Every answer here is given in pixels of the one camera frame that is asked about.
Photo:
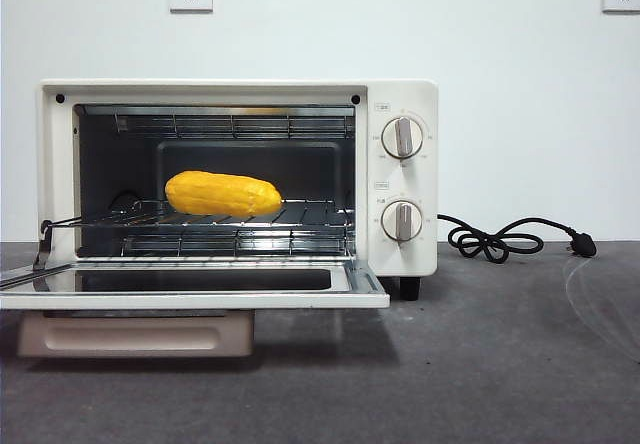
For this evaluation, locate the cream Toshiba toaster oven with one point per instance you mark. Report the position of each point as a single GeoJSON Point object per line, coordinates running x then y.
{"type": "Point", "coordinates": [400, 274]}

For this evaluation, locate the cream oven knob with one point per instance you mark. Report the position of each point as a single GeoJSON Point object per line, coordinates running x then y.
{"type": "Point", "coordinates": [403, 138]}
{"type": "Point", "coordinates": [402, 221]}

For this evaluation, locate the yellow corn cob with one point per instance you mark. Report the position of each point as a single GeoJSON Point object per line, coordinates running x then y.
{"type": "Point", "coordinates": [225, 194]}

